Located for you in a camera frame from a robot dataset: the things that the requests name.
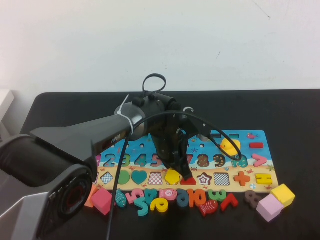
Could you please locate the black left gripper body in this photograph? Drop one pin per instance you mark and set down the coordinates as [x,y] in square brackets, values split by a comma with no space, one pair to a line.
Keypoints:
[167,145]

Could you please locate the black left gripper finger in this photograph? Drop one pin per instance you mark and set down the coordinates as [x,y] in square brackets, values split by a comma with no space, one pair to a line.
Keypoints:
[171,167]
[185,171]

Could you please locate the yellow pentagon piece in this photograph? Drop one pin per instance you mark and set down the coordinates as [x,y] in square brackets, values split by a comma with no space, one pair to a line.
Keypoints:
[172,177]

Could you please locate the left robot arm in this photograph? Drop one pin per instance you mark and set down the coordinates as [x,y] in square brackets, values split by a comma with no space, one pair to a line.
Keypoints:
[62,142]

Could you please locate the red triangle piece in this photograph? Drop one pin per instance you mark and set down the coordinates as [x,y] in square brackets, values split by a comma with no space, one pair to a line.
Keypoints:
[191,182]

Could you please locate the orange number ten piece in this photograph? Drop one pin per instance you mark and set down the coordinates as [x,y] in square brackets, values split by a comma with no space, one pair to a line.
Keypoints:
[201,197]

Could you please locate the teal heart piece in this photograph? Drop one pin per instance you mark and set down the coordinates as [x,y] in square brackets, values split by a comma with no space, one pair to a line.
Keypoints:
[139,177]

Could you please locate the teal number four piece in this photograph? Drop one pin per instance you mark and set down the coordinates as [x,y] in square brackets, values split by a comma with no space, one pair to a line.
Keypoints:
[153,196]

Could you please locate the green number three piece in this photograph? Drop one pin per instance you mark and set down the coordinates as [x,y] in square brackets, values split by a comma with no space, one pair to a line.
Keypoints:
[212,195]

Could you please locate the pink number five piece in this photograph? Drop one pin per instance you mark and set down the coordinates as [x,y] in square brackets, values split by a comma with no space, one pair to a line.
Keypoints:
[137,192]

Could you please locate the yellow number six piece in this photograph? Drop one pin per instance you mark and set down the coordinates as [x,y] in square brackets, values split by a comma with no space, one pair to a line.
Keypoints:
[154,207]

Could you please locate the green circle piece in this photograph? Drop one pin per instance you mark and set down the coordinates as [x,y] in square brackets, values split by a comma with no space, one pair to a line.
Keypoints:
[124,177]

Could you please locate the red number seven piece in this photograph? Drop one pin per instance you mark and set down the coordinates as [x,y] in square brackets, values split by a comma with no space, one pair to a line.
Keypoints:
[230,200]

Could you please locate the orange plus sign piece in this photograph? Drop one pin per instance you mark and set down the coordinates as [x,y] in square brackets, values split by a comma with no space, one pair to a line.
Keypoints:
[241,178]

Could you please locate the colourful wooden puzzle board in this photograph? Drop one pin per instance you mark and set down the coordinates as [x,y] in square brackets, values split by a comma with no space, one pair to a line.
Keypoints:
[246,150]

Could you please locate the pink number one piece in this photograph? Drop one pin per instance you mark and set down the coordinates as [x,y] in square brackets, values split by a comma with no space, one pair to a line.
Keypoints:
[99,160]

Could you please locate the brown number eight piece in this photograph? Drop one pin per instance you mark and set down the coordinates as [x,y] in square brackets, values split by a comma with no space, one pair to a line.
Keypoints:
[253,200]

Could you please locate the red minus sign piece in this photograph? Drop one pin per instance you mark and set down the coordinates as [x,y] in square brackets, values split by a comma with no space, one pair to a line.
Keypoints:
[256,145]

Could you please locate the pink greater-than sign piece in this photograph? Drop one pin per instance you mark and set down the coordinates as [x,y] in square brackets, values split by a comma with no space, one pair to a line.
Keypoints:
[262,160]

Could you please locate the yellow equals sign piece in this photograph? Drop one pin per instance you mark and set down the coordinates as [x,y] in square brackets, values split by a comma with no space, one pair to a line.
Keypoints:
[263,179]

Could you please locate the pink wooden fish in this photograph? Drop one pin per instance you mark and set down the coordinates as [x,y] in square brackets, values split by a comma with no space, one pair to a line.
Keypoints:
[163,194]

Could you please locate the red wooden fish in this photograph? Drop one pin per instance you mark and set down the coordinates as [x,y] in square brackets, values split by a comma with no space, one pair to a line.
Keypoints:
[208,208]

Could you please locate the white zip tie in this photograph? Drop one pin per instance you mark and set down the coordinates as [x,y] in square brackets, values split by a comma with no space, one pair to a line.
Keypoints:
[128,122]

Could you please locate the yellow rubber duck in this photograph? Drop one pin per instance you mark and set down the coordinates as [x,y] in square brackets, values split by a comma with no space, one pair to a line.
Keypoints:
[226,146]

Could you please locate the teal wooden fish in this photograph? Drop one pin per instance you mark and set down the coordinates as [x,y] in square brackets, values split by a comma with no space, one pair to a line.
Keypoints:
[121,198]

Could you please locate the pink wooden cube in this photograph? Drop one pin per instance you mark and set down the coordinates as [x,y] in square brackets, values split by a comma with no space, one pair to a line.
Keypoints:
[100,201]

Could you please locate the orange wooden cube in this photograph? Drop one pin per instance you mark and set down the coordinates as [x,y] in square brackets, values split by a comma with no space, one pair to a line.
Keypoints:
[89,201]

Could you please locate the lilac wooden cube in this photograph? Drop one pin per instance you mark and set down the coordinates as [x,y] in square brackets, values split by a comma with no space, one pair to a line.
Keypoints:
[270,208]

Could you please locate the yellow wooden cube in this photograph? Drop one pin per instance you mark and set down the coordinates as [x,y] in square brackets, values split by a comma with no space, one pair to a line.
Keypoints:
[282,193]

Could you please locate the white box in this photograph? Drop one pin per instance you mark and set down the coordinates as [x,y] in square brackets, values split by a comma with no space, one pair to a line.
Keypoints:
[5,102]

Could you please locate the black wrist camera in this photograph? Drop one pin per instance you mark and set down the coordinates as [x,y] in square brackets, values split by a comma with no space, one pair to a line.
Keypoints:
[197,127]

